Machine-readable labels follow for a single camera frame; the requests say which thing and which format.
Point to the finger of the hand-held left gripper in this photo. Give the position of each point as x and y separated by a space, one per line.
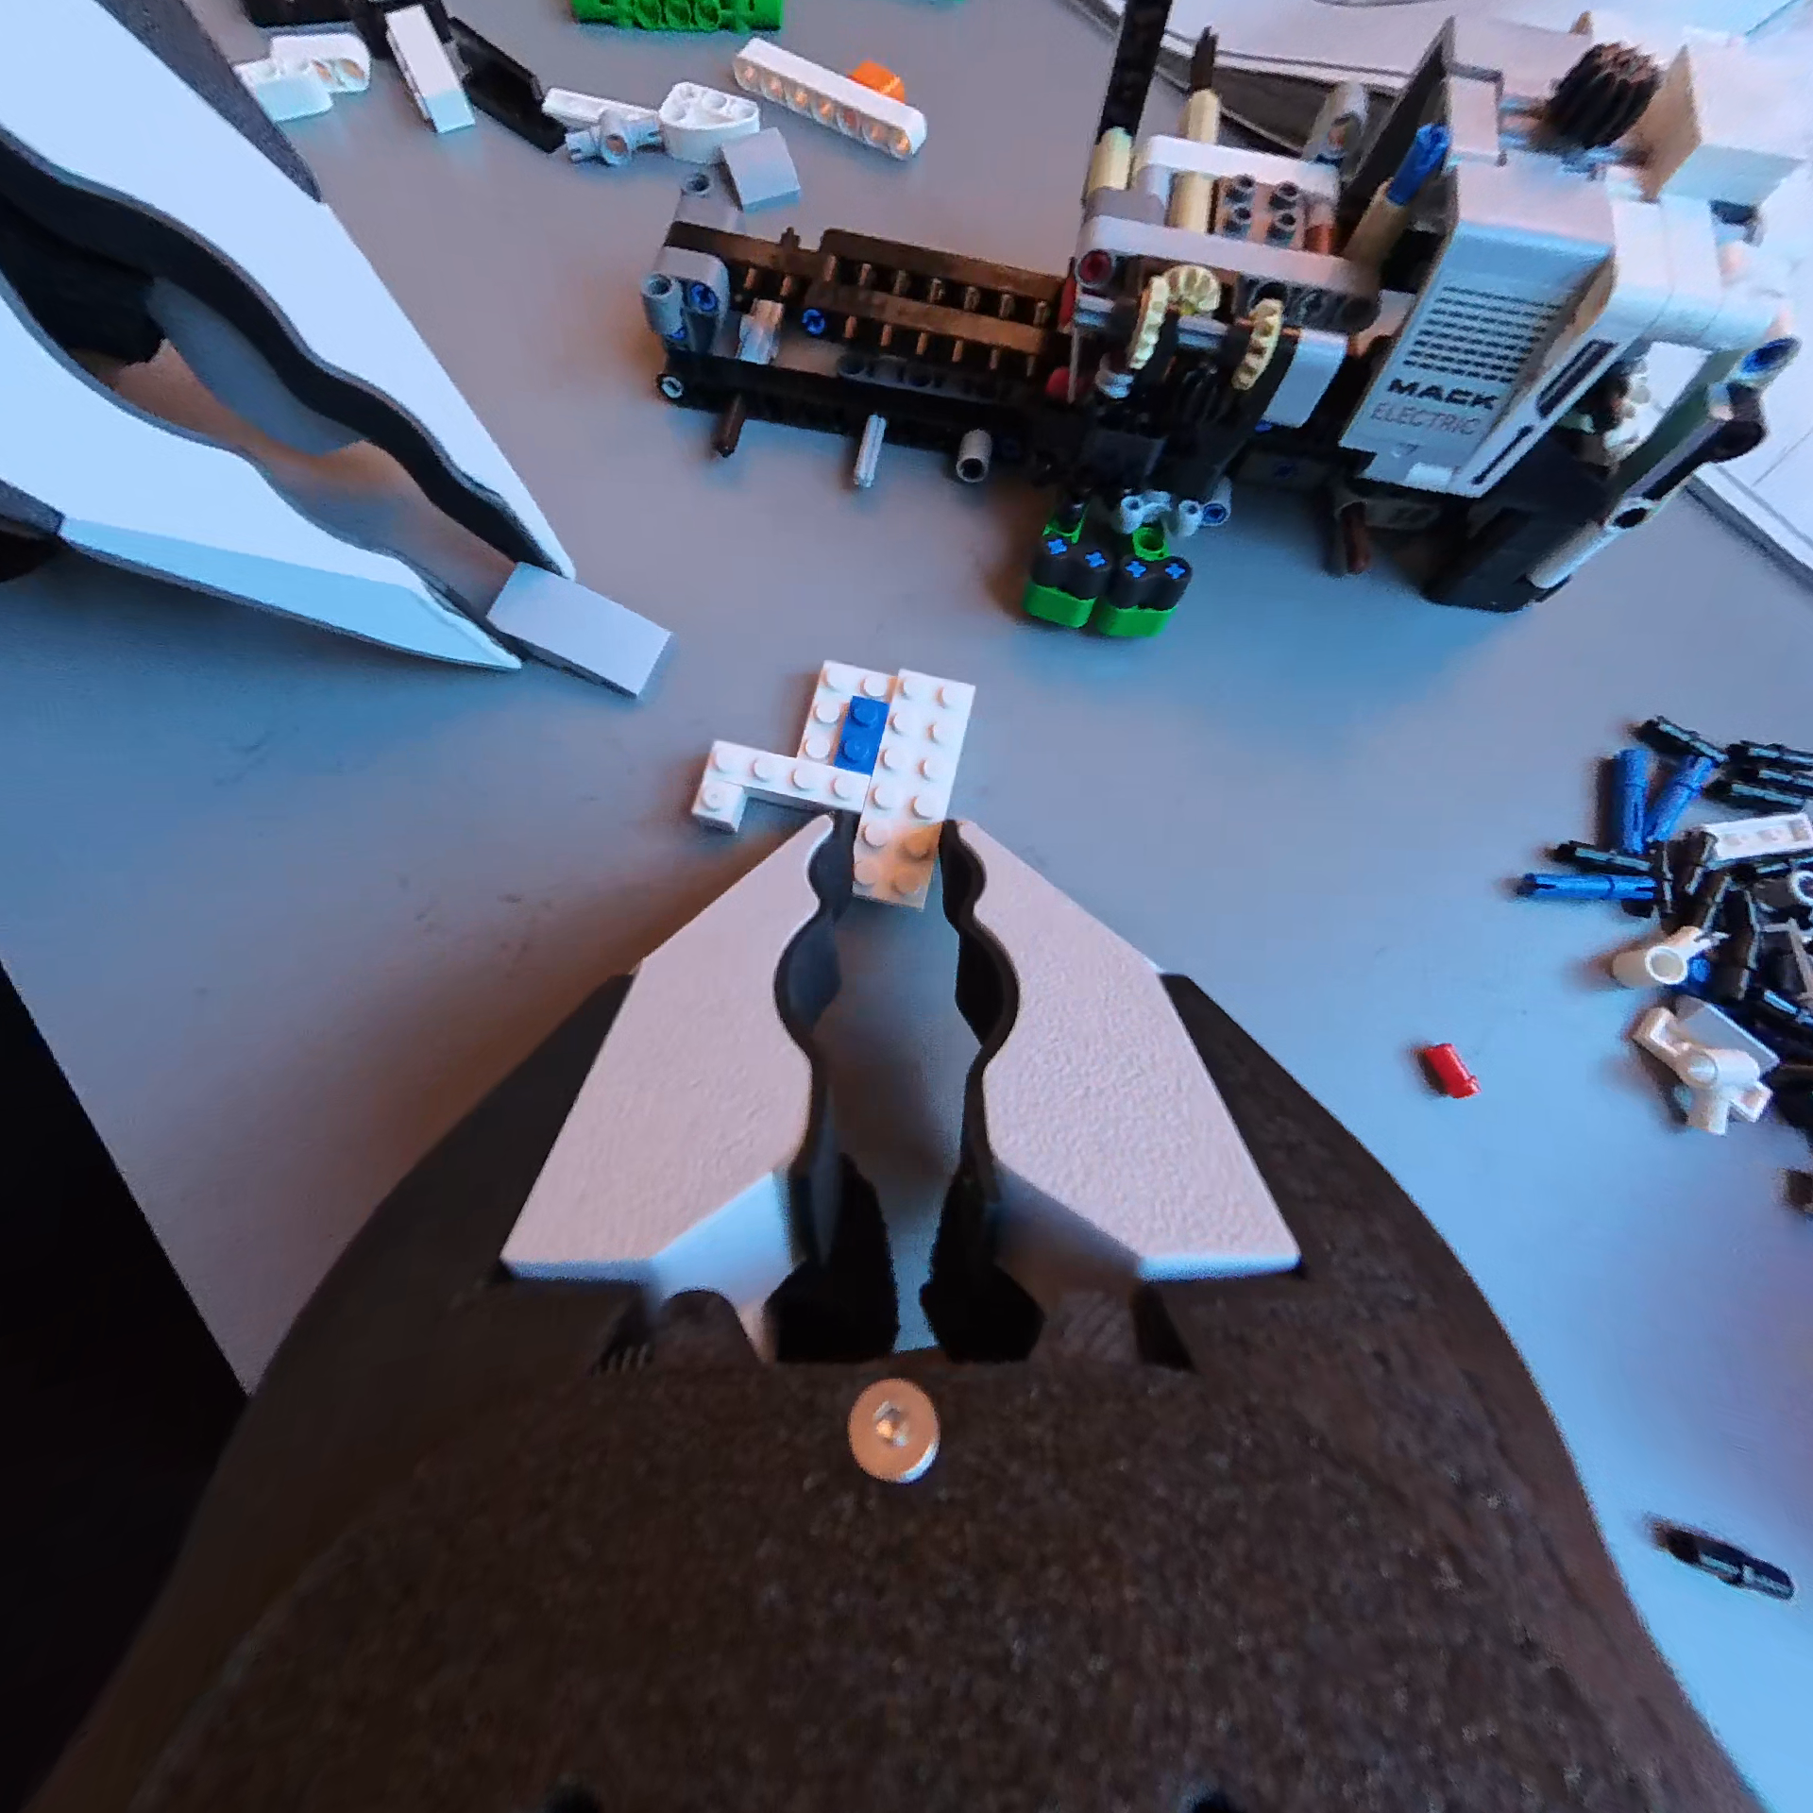
211 185
211 539

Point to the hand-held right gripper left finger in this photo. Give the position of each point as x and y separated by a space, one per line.
681 1105

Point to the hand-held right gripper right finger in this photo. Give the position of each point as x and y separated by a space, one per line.
1119 1105

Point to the grey lego tile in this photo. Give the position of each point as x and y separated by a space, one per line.
582 629

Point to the white lego plate assembly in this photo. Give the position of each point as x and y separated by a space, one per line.
908 764

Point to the black lego connector pieces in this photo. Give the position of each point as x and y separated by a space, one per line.
304 9

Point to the small white lego piece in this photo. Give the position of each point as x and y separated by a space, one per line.
431 68

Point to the black flat lego piece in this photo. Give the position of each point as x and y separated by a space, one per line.
503 84

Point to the red lego pin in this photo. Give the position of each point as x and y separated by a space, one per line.
1446 1072

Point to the white narrow lego plate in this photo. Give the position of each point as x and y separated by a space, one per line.
579 104

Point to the green lego beam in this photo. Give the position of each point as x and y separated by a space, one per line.
675 11

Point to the pile of small lego pins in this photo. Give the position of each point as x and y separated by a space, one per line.
1715 907

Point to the orange lego piece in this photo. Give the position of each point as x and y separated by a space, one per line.
879 81

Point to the partly built lego truck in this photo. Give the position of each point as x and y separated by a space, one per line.
919 327

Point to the black lego pin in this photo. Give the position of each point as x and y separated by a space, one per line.
1726 1561

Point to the white panel with pin hole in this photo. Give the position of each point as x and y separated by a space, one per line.
304 71

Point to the grey pin connector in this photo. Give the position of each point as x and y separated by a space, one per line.
615 138

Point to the white triangular liftarm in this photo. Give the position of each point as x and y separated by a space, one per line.
709 121

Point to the long white technic beam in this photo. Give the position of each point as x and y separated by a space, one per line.
829 95

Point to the instruction booklet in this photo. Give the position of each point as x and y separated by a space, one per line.
1777 517

